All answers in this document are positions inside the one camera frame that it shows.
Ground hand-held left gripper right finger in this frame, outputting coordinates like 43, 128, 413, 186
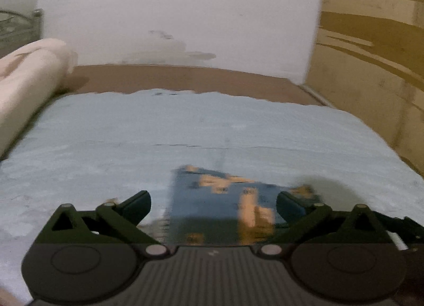
256, 191, 393, 256

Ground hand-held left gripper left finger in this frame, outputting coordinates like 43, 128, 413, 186
34, 190, 170, 258

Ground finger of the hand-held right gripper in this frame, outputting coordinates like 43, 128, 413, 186
373, 211, 418, 252

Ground blue pants with orange cars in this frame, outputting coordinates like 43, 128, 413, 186
166, 165, 324, 247

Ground light blue quilt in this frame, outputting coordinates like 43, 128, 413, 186
0, 89, 424, 305

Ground brown wooden bed base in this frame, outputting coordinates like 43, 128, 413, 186
55, 64, 333, 107

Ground cream rolled duvet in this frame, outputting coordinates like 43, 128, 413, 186
0, 38, 79, 161

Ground plywood wall panel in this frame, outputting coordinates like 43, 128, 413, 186
304, 0, 424, 179

